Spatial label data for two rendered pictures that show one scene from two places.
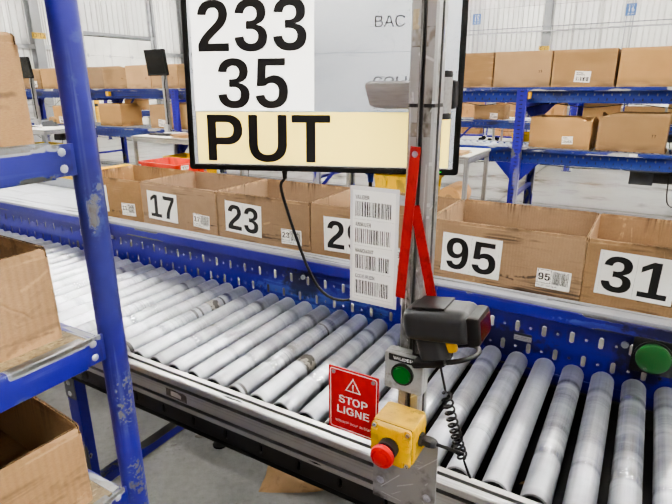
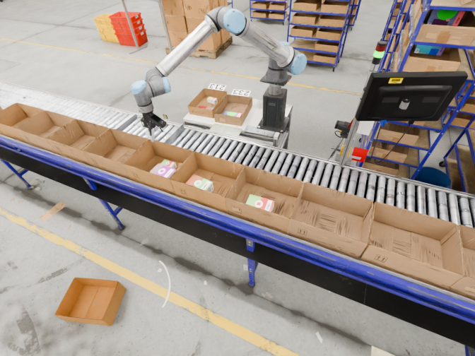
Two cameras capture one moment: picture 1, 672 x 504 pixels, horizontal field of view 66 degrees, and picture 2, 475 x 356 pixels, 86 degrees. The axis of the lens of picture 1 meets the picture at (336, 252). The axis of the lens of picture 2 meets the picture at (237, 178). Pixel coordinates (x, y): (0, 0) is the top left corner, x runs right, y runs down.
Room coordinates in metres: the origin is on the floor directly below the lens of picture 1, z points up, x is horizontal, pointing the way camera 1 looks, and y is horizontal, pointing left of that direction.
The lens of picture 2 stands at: (2.17, -1.05, 2.21)
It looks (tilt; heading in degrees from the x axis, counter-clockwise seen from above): 47 degrees down; 177
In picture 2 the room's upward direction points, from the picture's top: 4 degrees counter-clockwise
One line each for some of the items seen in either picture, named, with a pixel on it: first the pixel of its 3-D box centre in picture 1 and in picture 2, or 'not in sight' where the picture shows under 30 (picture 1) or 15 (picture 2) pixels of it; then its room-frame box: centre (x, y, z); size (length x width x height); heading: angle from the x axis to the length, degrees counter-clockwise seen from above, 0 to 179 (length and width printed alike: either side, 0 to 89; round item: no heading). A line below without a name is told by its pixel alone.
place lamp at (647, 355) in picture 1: (653, 359); not in sight; (1.02, -0.71, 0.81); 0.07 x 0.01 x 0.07; 59
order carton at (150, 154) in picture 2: not in sight; (161, 165); (0.80, -1.51, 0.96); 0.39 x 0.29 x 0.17; 59
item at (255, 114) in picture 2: not in sight; (238, 112); (-0.14, -0.86, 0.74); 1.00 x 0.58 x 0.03; 62
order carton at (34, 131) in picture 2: not in sight; (50, 131); (0.20, -2.52, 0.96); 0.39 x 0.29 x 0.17; 59
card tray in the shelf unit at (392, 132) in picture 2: not in sight; (396, 123); (0.41, 0.52, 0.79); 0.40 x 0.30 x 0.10; 150
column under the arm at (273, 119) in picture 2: not in sight; (274, 108); (0.13, -0.55, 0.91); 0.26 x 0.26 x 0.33; 62
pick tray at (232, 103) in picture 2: not in sight; (234, 109); (-0.11, -0.91, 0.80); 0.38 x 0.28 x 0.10; 155
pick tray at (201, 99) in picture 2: not in sight; (208, 102); (-0.29, -1.17, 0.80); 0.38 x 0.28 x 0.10; 153
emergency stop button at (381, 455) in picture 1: (385, 451); not in sight; (0.69, -0.08, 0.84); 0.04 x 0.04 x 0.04; 59
